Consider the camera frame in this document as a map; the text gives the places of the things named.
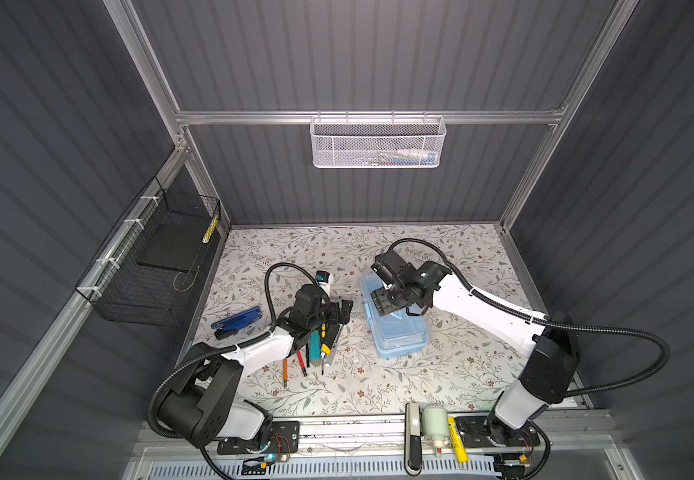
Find blue plastic tool box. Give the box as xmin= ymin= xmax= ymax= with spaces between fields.
xmin=360 ymin=270 xmax=430 ymax=360

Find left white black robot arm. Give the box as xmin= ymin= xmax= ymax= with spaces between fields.
xmin=147 ymin=283 xmax=354 ymax=449

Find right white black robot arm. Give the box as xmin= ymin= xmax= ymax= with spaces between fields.
xmin=371 ymin=249 xmax=580 ymax=445

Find teal utility knife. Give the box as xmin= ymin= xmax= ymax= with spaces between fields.
xmin=308 ymin=330 xmax=321 ymax=366

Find red hex key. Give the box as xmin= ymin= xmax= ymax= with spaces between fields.
xmin=296 ymin=351 xmax=308 ymax=377

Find orange pencil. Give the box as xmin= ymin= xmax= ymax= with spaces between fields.
xmin=282 ymin=359 xmax=289 ymax=388

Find yellow marker in black basket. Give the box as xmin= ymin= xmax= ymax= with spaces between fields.
xmin=202 ymin=216 xmax=219 ymax=244

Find white glue bottle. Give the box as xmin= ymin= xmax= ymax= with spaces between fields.
xmin=422 ymin=405 xmax=449 ymax=457

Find black pad in basket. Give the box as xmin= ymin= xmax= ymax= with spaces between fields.
xmin=137 ymin=224 xmax=204 ymax=273

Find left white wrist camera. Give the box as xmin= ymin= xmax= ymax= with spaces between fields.
xmin=316 ymin=270 xmax=331 ymax=296

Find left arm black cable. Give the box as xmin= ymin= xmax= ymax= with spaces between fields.
xmin=147 ymin=262 xmax=318 ymax=439

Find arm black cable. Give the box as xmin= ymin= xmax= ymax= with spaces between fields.
xmin=147 ymin=262 xmax=318 ymax=439
xmin=386 ymin=238 xmax=671 ymax=398

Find blue handled pliers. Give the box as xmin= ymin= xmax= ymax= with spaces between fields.
xmin=211 ymin=306 xmax=262 ymax=340

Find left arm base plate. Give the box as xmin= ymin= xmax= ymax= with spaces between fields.
xmin=216 ymin=420 xmax=301 ymax=455

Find white wire mesh basket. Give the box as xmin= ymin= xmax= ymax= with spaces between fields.
xmin=309 ymin=115 xmax=447 ymax=169

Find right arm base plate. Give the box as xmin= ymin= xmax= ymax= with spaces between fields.
xmin=455 ymin=414 xmax=542 ymax=449

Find black wire mesh basket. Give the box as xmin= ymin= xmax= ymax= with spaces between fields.
xmin=76 ymin=179 xmax=222 ymax=327

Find yellow marker on rail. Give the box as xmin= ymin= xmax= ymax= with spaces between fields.
xmin=447 ymin=416 xmax=469 ymax=464

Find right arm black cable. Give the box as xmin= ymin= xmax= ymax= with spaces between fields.
xmin=386 ymin=238 xmax=671 ymax=398

